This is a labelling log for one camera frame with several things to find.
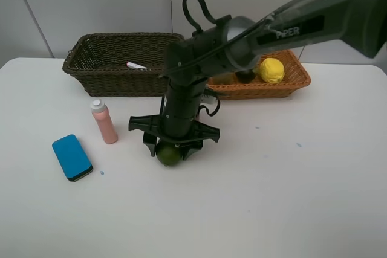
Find dark mangosteen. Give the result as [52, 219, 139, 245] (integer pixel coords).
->
[235, 69, 256, 84]

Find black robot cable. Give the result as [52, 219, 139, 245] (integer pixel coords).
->
[158, 0, 339, 117]

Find orange wicker basket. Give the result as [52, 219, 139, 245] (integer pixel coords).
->
[208, 50, 311, 100]

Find blue whiteboard eraser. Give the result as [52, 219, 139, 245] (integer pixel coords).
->
[52, 134, 93, 182]

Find green lime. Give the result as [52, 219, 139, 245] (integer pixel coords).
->
[156, 144, 182, 167]

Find yellow lemon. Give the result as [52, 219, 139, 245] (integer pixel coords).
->
[259, 58, 285, 84]

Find pink bottle white cap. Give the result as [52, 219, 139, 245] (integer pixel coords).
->
[90, 99, 118, 144]

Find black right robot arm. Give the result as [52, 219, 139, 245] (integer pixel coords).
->
[128, 0, 386, 159]

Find dark brown wicker basket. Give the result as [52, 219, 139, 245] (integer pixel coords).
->
[62, 32, 184, 97]

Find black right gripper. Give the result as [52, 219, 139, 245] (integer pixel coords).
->
[128, 81, 220, 160]

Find white marker pink caps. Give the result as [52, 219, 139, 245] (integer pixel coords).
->
[126, 62, 147, 70]

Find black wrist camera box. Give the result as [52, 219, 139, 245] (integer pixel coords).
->
[201, 92, 216, 104]

